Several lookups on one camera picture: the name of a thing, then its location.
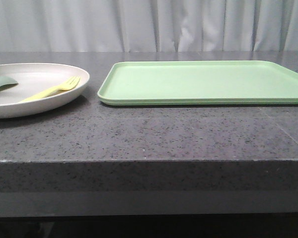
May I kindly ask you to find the yellow plastic fork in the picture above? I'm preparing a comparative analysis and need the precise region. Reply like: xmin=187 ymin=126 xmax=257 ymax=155
xmin=20 ymin=76 xmax=80 ymax=103

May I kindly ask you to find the white round plate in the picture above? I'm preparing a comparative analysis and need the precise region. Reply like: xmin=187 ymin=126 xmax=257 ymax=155
xmin=0 ymin=63 xmax=90 ymax=119

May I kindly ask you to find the green silicone piece on plate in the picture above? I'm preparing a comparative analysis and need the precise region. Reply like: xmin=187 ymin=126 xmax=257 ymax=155
xmin=0 ymin=76 xmax=18 ymax=88

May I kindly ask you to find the light green serving tray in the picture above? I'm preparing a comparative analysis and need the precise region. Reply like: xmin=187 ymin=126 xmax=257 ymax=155
xmin=97 ymin=60 xmax=298 ymax=106

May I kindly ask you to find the white curtain backdrop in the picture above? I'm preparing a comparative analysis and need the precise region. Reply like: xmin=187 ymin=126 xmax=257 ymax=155
xmin=0 ymin=0 xmax=298 ymax=52

